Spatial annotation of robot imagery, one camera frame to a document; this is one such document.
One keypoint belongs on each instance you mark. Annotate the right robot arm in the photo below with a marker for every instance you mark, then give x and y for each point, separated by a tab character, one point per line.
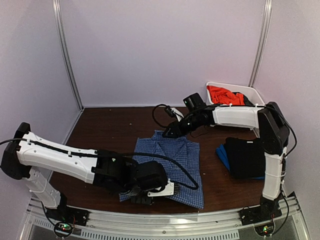
268	119

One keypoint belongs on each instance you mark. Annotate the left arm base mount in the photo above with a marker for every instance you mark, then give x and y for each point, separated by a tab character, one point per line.
65	223

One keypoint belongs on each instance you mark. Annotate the left aluminium corner post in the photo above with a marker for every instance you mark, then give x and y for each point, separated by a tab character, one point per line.
65	53

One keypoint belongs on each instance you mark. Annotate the right aluminium corner post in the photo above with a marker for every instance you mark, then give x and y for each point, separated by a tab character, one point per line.
264	31

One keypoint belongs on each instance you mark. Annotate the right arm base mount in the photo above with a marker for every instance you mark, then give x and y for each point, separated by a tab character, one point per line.
263	221

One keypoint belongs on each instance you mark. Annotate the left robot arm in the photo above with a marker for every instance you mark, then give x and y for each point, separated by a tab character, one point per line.
26	152

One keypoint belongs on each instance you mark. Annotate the aluminium corner post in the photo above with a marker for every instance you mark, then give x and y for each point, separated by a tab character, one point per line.
65	53
264	31

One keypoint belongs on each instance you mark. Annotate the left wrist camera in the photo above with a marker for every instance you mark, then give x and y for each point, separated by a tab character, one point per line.
169	190

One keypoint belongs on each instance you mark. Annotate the dark garment in bin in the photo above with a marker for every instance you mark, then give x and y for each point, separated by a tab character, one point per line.
243	98

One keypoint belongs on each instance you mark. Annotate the folded blue garment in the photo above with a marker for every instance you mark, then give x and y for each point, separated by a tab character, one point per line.
223	156

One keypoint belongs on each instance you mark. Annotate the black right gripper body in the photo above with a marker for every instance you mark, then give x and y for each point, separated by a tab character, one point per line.
185	130

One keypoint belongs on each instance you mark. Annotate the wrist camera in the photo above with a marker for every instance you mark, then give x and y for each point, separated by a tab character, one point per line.
169	190
174	113

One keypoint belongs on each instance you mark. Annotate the white plastic laundry bin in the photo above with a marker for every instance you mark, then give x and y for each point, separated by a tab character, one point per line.
239	105

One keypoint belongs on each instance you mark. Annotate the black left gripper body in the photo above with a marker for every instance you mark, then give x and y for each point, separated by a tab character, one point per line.
136	192

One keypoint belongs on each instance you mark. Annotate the aluminium front rail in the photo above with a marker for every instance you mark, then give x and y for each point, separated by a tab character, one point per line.
217	225

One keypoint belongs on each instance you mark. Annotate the folded black garment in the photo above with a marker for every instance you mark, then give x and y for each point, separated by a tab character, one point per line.
242	142

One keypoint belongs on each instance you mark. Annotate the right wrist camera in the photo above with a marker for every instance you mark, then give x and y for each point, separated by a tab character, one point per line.
174	113

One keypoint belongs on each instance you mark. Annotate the blue checked button shirt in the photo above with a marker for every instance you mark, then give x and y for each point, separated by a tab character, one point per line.
182	151

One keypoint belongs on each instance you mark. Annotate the orange garment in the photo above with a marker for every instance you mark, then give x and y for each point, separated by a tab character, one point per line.
220	95

